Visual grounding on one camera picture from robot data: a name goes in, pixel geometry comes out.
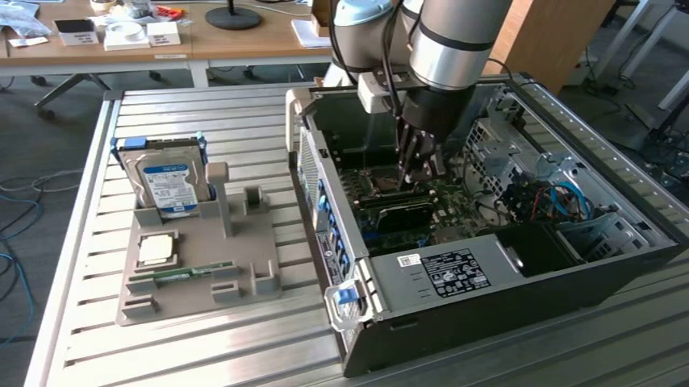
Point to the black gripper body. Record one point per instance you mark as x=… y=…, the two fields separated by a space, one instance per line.
x=435 y=109

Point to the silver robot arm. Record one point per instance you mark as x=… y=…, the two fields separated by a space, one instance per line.
x=456 y=40

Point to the metal socket cover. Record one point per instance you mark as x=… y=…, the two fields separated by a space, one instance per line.
x=440 y=165

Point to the CPU socket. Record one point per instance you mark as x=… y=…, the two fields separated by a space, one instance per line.
x=379 y=183

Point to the green RAM stick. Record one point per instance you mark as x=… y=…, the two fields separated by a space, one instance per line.
x=177 y=273
x=392 y=200

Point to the metal disk bay cage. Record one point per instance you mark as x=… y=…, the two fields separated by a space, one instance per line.
x=495 y=149

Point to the green motherboard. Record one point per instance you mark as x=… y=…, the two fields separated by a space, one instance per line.
x=456 y=209

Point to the blue expansion slot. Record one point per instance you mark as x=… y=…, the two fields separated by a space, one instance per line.
x=368 y=235

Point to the wooden cabinet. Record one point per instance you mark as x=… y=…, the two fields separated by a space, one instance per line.
x=538 y=40

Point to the white paper stack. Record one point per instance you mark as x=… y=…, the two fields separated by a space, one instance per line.
x=308 y=36

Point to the grey power supply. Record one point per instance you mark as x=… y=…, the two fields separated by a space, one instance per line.
x=392 y=282

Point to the blue case latch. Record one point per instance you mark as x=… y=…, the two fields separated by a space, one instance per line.
x=344 y=296

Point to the open black PC case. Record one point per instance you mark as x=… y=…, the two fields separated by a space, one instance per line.
x=484 y=322

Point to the grey parts rack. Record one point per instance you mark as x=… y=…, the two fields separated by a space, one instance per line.
x=204 y=250

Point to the black lamp base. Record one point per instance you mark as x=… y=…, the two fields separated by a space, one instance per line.
x=231 y=20

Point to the hard disk with blue rails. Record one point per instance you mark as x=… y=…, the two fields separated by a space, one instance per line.
x=167 y=181

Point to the silver CPU chip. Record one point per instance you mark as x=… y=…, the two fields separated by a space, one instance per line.
x=156 y=249

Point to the small white box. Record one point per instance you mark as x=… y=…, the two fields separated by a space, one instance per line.
x=161 y=38

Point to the red plastic part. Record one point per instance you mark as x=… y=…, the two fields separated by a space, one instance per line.
x=172 y=12

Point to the flat white box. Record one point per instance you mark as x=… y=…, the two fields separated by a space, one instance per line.
x=125 y=43

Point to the white tape roll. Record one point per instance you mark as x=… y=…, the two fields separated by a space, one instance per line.
x=112 y=30

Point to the wooden desk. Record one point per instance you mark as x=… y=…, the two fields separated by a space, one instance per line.
x=80 y=56

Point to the white box with black top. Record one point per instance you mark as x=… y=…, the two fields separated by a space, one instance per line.
x=77 y=38

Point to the beige tape roll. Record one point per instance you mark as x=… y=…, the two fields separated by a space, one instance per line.
x=93 y=5

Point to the white paper label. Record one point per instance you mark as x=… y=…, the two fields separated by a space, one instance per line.
x=26 y=42

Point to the clear plastic bag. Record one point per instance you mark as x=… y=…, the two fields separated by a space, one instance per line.
x=21 y=24

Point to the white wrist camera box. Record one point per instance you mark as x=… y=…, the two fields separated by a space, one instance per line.
x=374 y=96

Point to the white desk frame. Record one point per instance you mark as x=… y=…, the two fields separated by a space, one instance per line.
x=645 y=44

